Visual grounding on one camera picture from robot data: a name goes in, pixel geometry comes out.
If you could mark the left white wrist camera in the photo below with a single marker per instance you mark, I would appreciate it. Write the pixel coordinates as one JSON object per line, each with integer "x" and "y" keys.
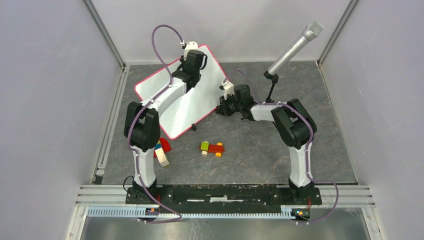
{"x": 188, "y": 46}

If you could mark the black tripod microphone stand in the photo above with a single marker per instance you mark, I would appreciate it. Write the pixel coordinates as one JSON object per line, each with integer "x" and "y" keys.
{"x": 274, "y": 80}

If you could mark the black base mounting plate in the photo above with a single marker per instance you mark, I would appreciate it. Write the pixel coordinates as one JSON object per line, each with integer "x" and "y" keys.
{"x": 220, "y": 198}

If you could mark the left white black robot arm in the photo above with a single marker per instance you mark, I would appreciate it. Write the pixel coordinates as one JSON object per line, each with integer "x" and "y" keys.
{"x": 142, "y": 127}

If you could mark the silver microphone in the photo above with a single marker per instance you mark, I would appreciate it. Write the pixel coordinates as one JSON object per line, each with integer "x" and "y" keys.
{"x": 309, "y": 33}

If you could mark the red wooden block toy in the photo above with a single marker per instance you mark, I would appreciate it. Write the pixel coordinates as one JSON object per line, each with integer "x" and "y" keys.
{"x": 162, "y": 147}

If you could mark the red toy car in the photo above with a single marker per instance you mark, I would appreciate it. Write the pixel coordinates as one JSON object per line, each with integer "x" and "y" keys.
{"x": 216, "y": 149}

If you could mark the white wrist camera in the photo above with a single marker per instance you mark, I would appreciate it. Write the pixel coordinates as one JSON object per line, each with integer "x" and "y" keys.
{"x": 188, "y": 46}
{"x": 228, "y": 89}

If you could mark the pink framed whiteboard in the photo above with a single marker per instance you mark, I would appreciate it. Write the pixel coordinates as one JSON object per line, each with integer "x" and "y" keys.
{"x": 192, "y": 107}

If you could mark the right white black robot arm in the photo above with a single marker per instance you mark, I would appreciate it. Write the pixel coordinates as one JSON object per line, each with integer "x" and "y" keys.
{"x": 293, "y": 123}

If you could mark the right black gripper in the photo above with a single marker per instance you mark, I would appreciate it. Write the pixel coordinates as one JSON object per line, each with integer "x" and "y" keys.
{"x": 223, "y": 109}

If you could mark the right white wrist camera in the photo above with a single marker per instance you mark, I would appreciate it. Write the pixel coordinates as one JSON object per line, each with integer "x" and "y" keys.
{"x": 228, "y": 89}

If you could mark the black whiteboard stand clip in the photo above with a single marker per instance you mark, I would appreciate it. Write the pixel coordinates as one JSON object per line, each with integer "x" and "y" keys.
{"x": 193, "y": 127}

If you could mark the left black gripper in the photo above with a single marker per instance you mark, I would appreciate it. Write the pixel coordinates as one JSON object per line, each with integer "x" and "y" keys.
{"x": 182, "y": 59}

